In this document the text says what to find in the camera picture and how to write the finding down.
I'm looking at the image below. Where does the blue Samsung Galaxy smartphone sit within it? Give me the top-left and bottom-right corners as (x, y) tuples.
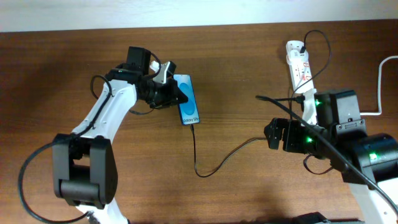
(173, 74), (200, 125)

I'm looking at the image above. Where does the black USB charging cable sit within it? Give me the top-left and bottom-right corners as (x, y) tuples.
(189, 29), (333, 179)

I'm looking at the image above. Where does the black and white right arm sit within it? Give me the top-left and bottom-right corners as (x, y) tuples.
(260, 90), (397, 223)

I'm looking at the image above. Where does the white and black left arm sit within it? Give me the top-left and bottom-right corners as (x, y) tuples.
(52, 47), (188, 223)

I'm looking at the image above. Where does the white power strip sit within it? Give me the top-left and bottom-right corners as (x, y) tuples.
(285, 40), (314, 94)

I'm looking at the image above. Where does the white USB wall charger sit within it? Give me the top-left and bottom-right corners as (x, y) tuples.
(286, 49), (309, 65)

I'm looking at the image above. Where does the white power strip cord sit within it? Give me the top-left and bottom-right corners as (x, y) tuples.
(359, 55), (398, 116)

